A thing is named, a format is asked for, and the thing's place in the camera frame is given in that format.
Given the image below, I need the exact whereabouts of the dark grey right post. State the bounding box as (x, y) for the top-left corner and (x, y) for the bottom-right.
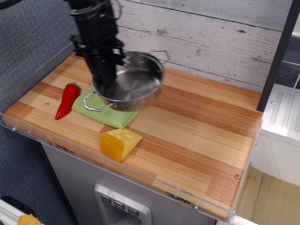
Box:
(256, 0), (300, 112)

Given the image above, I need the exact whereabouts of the green towel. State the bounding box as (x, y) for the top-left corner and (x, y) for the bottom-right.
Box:
(72, 88), (139, 128)

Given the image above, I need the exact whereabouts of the yellow object at corner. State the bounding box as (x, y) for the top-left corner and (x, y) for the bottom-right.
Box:
(17, 214), (42, 225)

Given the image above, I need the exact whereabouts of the grey toy cabinet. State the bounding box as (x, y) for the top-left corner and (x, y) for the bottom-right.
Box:
(42, 144), (216, 225)

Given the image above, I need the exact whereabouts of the red chili pepper toy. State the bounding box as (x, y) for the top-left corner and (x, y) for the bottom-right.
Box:
(55, 82), (81, 120)

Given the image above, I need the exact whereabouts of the yellow cheese wedge toy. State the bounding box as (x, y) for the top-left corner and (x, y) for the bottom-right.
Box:
(100, 128), (143, 163)

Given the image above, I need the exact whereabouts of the silver dispenser panel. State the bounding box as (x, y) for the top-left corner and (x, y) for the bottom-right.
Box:
(94, 184), (152, 225)

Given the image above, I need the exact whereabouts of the stainless steel pot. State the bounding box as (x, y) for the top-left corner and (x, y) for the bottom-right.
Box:
(84, 49), (170, 112)

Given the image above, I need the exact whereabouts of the white toy sink counter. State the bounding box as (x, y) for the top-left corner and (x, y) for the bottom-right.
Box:
(250, 84), (300, 185)

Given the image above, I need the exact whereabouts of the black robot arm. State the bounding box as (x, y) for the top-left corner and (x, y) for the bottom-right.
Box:
(68, 0), (125, 88)

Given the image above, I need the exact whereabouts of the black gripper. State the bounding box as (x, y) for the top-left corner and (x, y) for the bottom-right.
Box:
(70, 7), (130, 92)

